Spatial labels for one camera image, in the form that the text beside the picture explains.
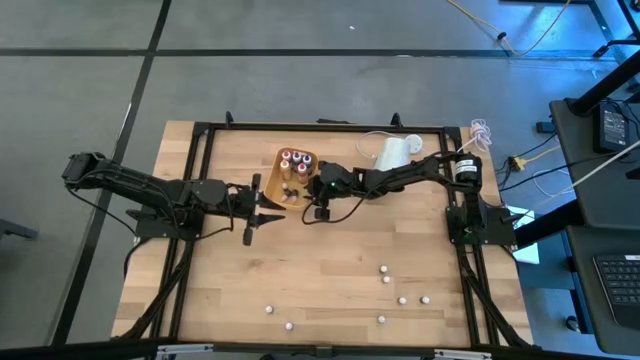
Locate black chair base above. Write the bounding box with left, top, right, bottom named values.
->
left=592, top=38, right=640, bottom=57

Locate black desk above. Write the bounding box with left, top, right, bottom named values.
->
left=563, top=224, right=640, bottom=357
left=548, top=97, right=640, bottom=232

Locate yellow floor cable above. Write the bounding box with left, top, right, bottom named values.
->
left=446, top=0, right=574, bottom=57

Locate orange plastic basket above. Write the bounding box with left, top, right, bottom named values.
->
left=263, top=146, right=320, bottom=212

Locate aluminium frame rail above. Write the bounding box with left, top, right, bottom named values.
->
left=433, top=348, right=494, bottom=360

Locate black slanted desk leg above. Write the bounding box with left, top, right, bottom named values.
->
left=569, top=62, right=640, bottom=117

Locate black power adapter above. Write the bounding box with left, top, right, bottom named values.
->
left=593, top=101, right=632, bottom=155

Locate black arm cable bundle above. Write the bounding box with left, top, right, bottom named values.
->
left=119, top=237, right=194, bottom=341
left=457, top=244, right=531, bottom=349

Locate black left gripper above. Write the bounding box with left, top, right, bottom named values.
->
left=227, top=173, right=287, bottom=247

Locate black stand foot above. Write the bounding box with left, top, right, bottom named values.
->
left=0, top=217, right=40, bottom=240

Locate white lamp cable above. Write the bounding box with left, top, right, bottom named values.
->
left=355, top=118, right=494, bottom=161

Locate white thick cable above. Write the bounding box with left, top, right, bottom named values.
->
left=569, top=142, right=640, bottom=194

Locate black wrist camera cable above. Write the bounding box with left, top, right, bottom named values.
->
left=300, top=184, right=382, bottom=226
left=198, top=183, right=237, bottom=240

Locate white spot lamp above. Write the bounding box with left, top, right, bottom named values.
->
left=372, top=133, right=424, bottom=174

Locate black keyboard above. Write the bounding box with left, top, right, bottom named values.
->
left=592, top=253, right=640, bottom=327

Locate silver metal bracket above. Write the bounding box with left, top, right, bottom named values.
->
left=155, top=343, right=215, bottom=357

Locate black metal table frame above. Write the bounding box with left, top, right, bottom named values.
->
left=149, top=110, right=501, bottom=351

